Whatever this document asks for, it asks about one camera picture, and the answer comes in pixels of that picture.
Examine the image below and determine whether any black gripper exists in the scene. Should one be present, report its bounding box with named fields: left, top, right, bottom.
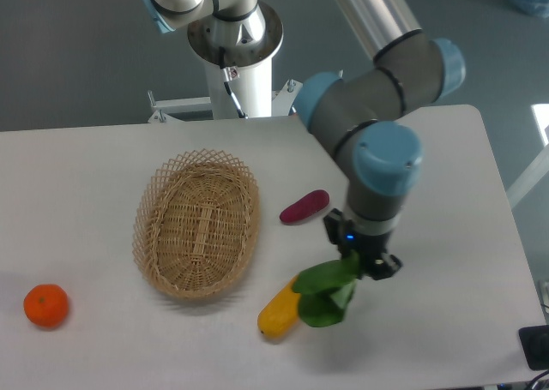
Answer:
left=323, top=208, right=403, bottom=280

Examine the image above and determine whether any green leafy vegetable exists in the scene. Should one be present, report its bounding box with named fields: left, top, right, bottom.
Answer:
left=292, top=251, right=359, bottom=328

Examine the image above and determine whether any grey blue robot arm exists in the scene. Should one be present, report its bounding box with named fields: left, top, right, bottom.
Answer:
left=142, top=0, right=466, bottom=280

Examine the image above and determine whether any woven wicker basket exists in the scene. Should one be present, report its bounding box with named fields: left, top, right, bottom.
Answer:
left=133, top=149, right=261, bottom=300

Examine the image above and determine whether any purple sweet potato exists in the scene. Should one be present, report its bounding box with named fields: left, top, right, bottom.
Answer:
left=279, top=189, right=330, bottom=225

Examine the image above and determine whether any yellow mango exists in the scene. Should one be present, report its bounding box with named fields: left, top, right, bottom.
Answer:
left=257, top=276, right=301, bottom=341

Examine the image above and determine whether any black device at edge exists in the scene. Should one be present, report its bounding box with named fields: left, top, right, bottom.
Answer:
left=518, top=325, right=548, bottom=371

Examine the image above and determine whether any white table leg bar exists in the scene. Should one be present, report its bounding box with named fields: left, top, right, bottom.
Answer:
left=506, top=146, right=548, bottom=209

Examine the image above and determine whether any orange tangerine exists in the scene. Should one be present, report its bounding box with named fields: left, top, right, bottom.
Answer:
left=23, top=284, right=69, bottom=329

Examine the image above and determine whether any white right frame bracket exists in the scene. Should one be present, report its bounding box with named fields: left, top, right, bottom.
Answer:
left=270, top=69, right=345, bottom=117

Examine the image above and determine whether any white frame bracket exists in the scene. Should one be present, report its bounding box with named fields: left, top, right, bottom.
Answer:
left=147, top=90, right=212, bottom=123
left=270, top=69, right=345, bottom=117

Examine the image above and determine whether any white left frame bracket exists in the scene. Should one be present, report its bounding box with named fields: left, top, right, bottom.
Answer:
left=147, top=90, right=212, bottom=123

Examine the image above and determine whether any black cable on pedestal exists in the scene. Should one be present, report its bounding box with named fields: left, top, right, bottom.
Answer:
left=217, top=46, right=249, bottom=120

